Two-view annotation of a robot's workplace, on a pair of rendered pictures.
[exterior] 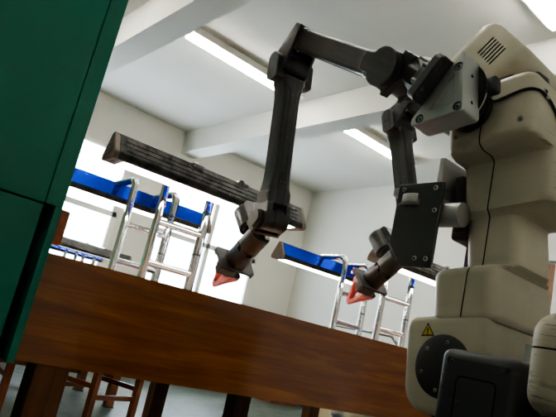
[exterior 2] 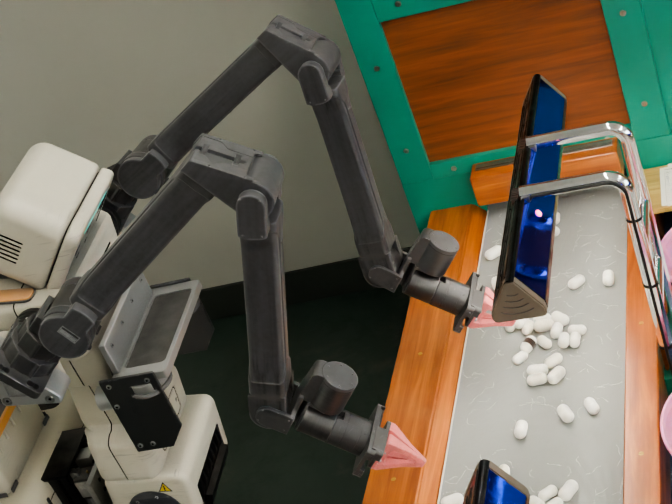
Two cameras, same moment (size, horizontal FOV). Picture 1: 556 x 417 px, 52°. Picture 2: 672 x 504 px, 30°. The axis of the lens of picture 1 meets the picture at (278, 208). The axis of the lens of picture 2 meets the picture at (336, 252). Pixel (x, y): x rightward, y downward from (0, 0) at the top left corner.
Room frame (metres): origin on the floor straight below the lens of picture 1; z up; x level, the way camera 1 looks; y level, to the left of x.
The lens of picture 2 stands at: (2.85, -1.01, 2.14)
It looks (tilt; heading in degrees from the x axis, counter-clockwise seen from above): 31 degrees down; 149
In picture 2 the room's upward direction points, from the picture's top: 22 degrees counter-clockwise
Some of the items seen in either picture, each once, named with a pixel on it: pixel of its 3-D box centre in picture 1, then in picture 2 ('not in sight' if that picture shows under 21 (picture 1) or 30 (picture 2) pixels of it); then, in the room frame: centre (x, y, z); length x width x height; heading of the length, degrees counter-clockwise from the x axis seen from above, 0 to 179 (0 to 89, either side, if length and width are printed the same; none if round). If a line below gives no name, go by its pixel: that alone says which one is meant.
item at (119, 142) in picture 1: (215, 186); (529, 183); (1.54, 0.18, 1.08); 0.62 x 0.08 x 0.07; 125
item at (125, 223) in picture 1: (130, 248); not in sight; (1.94, 0.45, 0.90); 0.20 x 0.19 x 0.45; 125
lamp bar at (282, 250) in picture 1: (331, 267); not in sight; (2.55, -0.29, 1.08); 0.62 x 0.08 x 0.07; 125
